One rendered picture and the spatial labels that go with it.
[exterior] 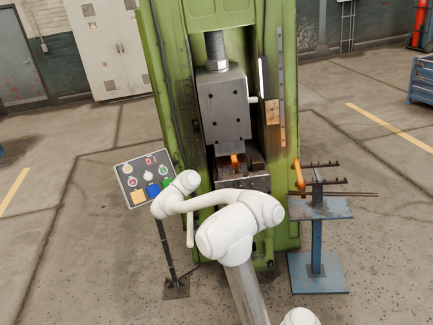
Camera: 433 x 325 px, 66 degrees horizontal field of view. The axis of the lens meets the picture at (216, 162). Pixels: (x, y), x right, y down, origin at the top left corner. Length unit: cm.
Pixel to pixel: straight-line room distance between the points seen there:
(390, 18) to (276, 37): 787
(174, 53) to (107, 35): 527
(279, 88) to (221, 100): 41
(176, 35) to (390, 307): 226
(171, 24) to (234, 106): 60
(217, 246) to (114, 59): 655
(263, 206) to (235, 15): 127
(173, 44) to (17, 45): 652
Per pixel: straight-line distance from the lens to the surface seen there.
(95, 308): 297
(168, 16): 210
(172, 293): 281
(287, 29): 219
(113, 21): 731
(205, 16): 210
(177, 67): 214
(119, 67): 743
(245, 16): 212
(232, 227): 110
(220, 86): 203
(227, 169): 226
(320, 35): 899
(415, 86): 588
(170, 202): 157
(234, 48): 248
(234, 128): 213
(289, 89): 227
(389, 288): 285
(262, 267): 280
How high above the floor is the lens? 211
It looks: 29 degrees down
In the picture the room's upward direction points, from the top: 9 degrees counter-clockwise
